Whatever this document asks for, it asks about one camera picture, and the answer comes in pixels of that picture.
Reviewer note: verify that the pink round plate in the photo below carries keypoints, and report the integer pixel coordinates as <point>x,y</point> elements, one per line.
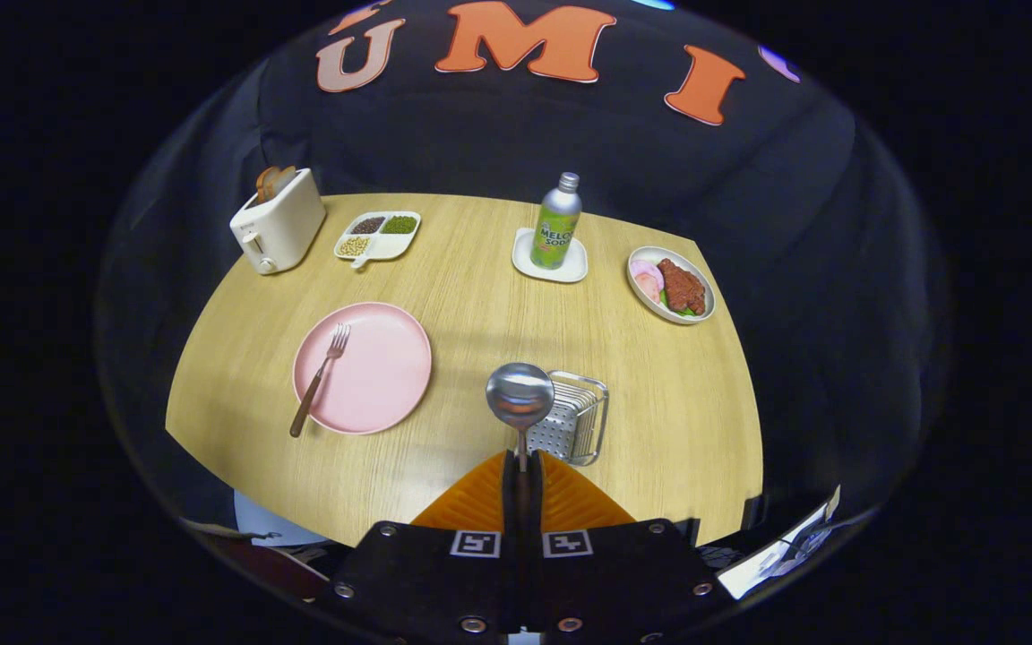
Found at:
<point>382,367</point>

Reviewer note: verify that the red meat piece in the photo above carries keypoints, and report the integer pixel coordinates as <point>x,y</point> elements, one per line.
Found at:
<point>682,287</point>

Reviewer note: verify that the black backdrop cloth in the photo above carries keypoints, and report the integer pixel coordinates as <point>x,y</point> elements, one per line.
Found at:
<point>480,134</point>

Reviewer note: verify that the pile of green beans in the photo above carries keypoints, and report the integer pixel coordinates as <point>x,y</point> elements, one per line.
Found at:
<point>399,225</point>

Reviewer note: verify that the pile of dark red beans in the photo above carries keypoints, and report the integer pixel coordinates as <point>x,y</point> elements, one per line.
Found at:
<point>367,225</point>

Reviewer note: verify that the white square coaster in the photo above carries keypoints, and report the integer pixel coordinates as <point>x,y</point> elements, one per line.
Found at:
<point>522,258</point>

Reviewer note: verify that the brown toast slice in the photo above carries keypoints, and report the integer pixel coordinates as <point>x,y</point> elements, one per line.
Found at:
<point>264,184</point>
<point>283,179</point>

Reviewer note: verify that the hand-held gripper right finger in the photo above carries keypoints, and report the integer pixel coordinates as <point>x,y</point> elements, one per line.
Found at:
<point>536,511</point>

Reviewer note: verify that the pile of yellow soybeans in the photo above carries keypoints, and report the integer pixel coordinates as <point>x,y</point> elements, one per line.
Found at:
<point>354,246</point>

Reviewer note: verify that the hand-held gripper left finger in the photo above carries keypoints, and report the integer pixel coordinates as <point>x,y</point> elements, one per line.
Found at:
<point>509,511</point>

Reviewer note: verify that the white toaster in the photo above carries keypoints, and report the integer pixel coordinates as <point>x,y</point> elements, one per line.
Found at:
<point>288,224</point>

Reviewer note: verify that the white rounded object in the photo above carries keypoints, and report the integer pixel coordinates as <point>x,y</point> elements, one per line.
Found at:
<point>265,524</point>

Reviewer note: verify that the green lettuce leaf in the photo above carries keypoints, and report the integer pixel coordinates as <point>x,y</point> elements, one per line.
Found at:
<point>665,301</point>

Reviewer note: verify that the metal cutlery basket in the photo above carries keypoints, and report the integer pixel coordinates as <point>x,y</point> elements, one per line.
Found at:
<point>574,421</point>

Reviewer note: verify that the white round food plate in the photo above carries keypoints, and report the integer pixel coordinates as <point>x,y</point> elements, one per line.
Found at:
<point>646,305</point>

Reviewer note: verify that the white flat object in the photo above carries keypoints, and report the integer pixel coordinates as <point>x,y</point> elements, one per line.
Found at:
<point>776,555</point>

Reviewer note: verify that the green soda bottle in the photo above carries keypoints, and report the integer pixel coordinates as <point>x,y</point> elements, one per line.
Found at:
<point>556,233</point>

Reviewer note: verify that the pink ham slices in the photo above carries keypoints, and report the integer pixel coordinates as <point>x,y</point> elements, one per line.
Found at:
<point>647,278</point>

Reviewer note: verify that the white divided tray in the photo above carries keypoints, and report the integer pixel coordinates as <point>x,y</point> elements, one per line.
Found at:
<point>395,248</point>

